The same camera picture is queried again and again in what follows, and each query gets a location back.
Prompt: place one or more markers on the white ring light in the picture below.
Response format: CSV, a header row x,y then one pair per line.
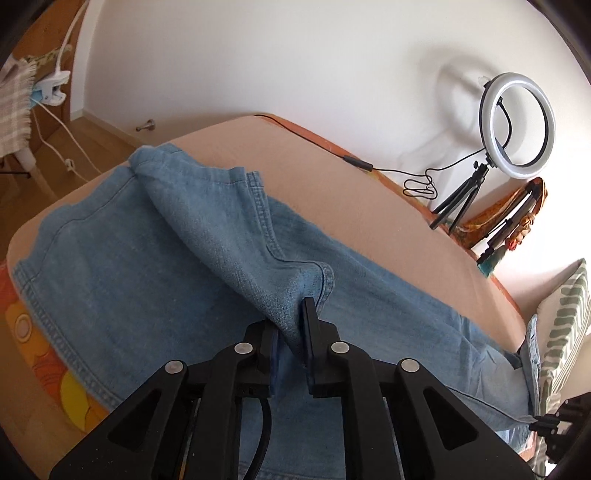
x,y
516,125

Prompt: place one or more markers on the metal door stopper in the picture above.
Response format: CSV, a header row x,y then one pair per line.
x,y
149,125

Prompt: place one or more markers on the small black tripod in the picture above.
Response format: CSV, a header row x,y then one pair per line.
x,y
460,200

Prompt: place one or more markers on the pink fleece blanket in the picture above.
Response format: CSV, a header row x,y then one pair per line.
x,y
369,221

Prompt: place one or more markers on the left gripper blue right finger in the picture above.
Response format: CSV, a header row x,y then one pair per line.
x,y
324,379

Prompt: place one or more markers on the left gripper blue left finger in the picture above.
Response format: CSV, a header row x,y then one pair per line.
x,y
274,345

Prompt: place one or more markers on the plaid checked cloth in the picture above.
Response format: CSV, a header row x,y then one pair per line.
x,y
17,81

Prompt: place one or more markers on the light blue denim pants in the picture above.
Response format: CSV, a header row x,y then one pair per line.
x,y
168,259

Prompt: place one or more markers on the wooden door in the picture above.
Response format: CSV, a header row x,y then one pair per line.
x,y
44,38

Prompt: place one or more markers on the orange floral bed sheet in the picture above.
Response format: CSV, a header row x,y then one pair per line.
x,y
55,368

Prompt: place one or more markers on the folded silver black tripod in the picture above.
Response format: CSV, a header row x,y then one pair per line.
x,y
513,223

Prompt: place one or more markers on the white clip desk lamp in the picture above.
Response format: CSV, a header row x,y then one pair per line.
x,y
51,84

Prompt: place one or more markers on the green white patterned pillow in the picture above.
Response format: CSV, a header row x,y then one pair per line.
x,y
563,324

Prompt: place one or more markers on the orange patterned scarf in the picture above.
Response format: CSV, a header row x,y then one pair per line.
x,y
473,231

